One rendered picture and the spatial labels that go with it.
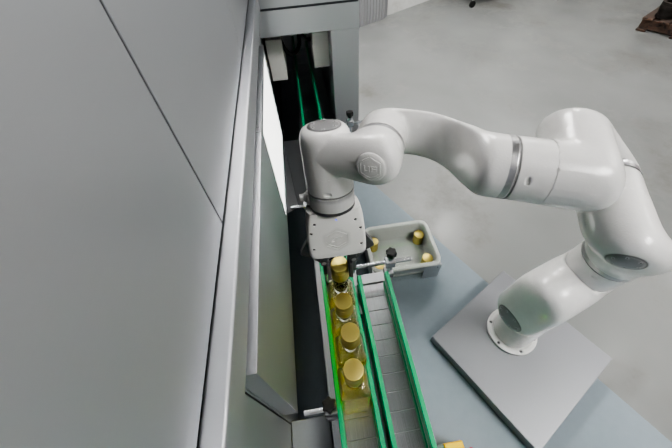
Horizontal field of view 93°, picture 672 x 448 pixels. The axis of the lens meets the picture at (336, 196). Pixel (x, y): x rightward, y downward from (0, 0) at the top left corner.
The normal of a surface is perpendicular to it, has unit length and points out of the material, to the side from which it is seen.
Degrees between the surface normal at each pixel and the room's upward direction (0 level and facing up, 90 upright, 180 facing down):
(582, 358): 3
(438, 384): 0
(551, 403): 3
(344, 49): 90
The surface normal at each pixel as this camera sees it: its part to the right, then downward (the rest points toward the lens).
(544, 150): -0.09, -0.48
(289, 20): 0.15, 0.74
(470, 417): -0.05, -0.65
